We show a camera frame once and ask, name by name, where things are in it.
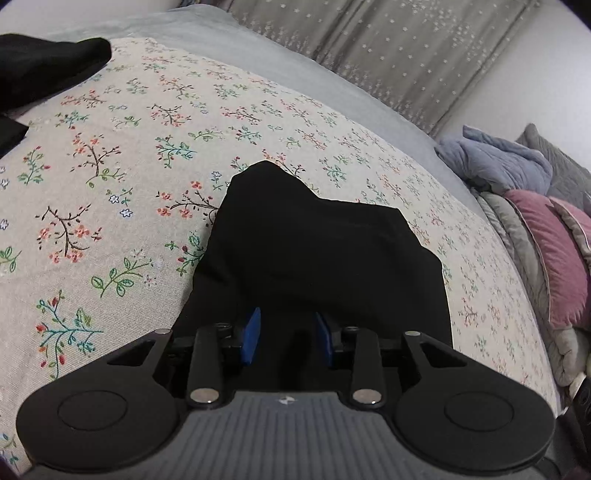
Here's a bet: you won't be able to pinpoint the crumpled black garment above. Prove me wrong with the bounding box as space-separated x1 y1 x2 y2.
0 33 112 118

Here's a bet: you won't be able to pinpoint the floral printed cloth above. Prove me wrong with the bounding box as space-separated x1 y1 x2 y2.
0 37 563 467

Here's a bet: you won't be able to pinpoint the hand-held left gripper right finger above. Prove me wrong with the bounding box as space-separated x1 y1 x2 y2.
314 313 469 409

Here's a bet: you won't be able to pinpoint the black pants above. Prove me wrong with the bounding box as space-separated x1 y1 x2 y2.
175 159 454 393

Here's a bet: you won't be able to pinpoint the grey star-patterned curtain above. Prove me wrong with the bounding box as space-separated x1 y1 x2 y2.
228 0 542 136

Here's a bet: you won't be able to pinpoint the pink pillow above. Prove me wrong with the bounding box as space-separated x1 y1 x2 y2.
503 189 591 329
549 196 591 252

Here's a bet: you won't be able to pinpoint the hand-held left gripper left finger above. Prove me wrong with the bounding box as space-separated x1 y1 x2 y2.
106 307 262 408

